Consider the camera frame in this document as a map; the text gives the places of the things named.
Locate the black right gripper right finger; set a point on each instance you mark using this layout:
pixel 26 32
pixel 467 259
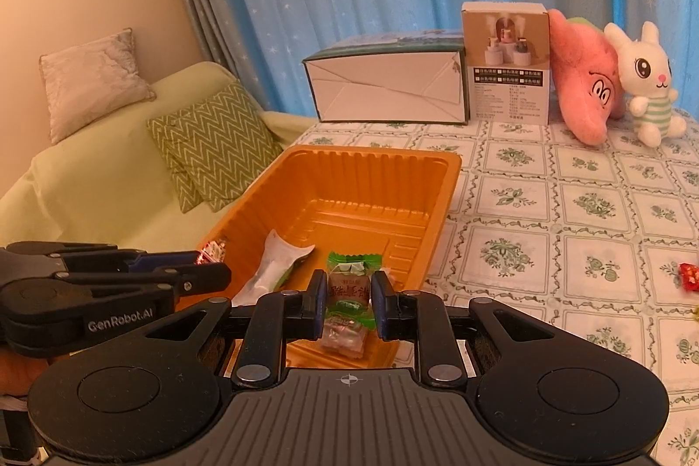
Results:
pixel 419 318

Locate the clear printed snack packet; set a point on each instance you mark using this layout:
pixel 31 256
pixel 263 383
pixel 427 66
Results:
pixel 343 335

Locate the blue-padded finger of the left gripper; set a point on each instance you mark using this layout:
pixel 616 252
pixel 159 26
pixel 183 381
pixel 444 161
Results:
pixel 150 262

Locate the pink star plush toy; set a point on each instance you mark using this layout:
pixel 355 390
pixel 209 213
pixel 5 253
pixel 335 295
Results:
pixel 585 74

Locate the white bunny plush toy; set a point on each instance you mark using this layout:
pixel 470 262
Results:
pixel 646 76

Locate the green floral tablecloth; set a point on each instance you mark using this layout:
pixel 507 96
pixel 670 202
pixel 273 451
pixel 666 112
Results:
pixel 588 239

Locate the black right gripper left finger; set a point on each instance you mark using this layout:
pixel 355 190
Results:
pixel 279 318

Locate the red gold foil candy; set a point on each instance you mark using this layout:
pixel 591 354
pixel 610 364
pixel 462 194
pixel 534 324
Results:
pixel 212 252

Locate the beige silk cushion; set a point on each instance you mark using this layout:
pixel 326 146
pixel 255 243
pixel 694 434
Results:
pixel 87 82

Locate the orange plastic tray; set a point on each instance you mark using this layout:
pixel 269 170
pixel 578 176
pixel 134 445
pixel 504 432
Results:
pixel 340 199

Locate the tall humidifier product box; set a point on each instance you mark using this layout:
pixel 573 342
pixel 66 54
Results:
pixel 507 61

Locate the green candy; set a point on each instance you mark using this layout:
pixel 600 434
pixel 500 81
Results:
pixel 349 286

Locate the white green snack packet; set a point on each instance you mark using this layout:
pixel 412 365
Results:
pixel 279 258

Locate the green chevron cushion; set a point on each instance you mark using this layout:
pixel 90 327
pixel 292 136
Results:
pixel 214 148

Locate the white flat cardboard box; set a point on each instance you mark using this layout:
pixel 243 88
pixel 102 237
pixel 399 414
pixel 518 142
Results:
pixel 391 77

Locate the light green sofa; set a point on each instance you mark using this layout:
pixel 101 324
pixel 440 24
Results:
pixel 108 183

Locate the small red candy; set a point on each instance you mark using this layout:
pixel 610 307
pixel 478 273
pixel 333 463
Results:
pixel 689 275

